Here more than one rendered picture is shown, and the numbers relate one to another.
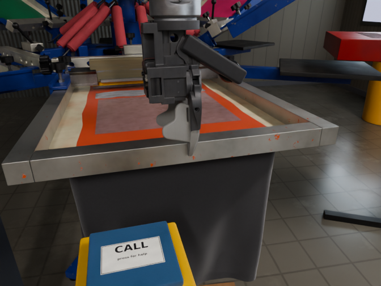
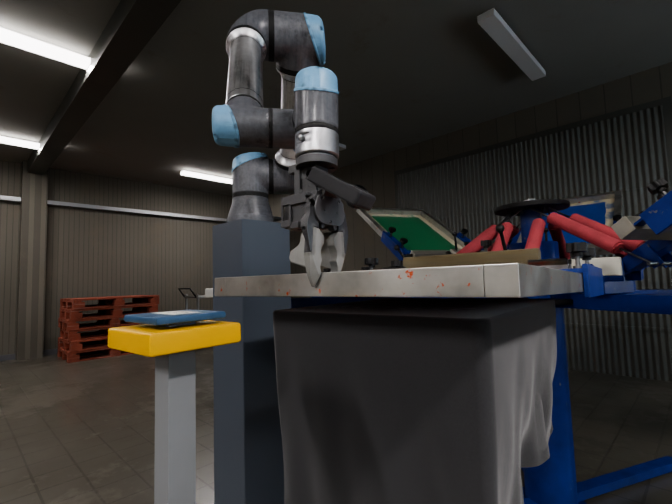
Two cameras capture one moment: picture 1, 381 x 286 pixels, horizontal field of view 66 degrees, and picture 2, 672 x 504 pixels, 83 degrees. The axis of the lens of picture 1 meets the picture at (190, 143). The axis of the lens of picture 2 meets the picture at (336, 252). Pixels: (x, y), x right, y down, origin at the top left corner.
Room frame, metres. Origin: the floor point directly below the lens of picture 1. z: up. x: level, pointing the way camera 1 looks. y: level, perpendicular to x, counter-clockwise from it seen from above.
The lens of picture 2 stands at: (0.13, -0.50, 1.01)
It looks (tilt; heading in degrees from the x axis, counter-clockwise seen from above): 4 degrees up; 54
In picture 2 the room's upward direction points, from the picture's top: 2 degrees counter-clockwise
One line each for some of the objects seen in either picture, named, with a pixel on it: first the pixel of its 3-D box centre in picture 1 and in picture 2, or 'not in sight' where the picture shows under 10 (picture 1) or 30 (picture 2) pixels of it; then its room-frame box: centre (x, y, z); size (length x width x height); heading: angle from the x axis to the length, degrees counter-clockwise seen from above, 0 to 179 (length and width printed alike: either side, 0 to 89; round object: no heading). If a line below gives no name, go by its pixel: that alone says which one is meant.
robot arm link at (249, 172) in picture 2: not in sight; (252, 174); (0.62, 0.65, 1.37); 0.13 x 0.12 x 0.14; 155
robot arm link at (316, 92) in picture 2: not in sight; (316, 106); (0.47, 0.03, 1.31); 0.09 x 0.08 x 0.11; 65
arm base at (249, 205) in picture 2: not in sight; (250, 209); (0.62, 0.66, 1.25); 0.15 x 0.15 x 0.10
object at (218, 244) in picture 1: (181, 233); (363, 438); (0.55, 0.02, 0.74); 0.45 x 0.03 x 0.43; 105
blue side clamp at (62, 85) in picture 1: (65, 84); not in sight; (0.99, 0.43, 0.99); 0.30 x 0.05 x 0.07; 15
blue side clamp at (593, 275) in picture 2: not in sight; (584, 281); (1.13, -0.11, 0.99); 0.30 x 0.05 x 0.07; 15
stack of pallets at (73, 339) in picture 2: not in sight; (109, 324); (0.68, 6.41, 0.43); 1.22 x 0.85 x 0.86; 10
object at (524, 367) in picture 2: not in sight; (527, 420); (0.83, -0.12, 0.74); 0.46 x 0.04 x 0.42; 15
